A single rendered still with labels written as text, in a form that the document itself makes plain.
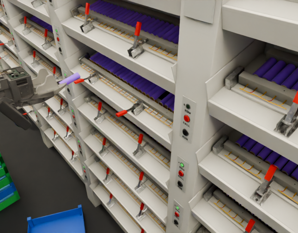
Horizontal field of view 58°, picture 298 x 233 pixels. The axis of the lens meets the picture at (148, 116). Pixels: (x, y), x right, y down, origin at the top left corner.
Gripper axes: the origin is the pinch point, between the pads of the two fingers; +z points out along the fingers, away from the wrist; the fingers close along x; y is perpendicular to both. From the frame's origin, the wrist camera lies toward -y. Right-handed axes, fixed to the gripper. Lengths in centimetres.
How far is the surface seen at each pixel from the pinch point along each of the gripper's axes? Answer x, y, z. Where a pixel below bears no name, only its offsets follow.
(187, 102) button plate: -35.2, 6.7, 15.0
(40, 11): 50, 8, 16
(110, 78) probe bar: 5.5, -6.2, 20.9
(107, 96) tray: 1.0, -10.3, 16.6
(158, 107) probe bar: -19.8, -5.4, 21.2
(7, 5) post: 100, -1, 17
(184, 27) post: -31.7, 23.0, 14.5
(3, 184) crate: 64, -89, -18
